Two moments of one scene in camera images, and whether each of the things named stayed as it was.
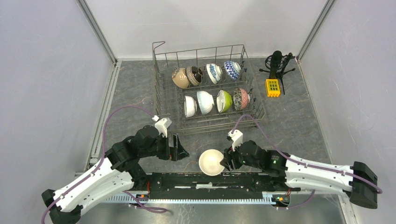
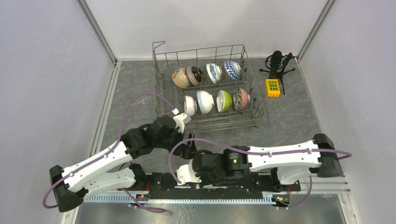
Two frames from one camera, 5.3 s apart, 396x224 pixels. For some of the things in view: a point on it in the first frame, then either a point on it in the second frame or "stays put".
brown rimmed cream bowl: [194, 74] stays put
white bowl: [206, 101] stays put
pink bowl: [232, 69] stays put
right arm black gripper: [229, 154] to [204, 182]
